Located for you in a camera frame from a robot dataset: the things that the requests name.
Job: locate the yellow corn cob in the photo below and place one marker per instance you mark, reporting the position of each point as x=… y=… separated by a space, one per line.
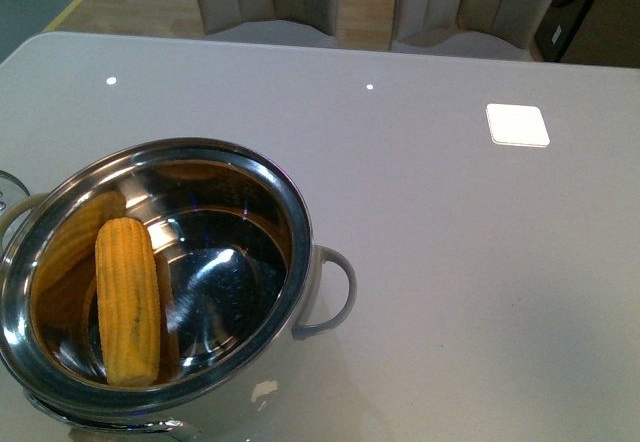
x=128 y=303

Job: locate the glass pot lid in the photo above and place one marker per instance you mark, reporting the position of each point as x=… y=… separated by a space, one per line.
x=12 y=191

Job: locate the stainless steel pot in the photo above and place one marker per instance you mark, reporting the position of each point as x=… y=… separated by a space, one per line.
x=240 y=277

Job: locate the left beige upholstered chair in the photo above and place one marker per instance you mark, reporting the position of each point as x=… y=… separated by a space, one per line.
x=303 y=23

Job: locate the beige upholstered chair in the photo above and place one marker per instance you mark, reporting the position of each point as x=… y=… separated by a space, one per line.
x=482 y=29
x=303 y=23

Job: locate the right beige upholstered chair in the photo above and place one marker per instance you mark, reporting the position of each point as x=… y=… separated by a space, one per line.
x=482 y=29

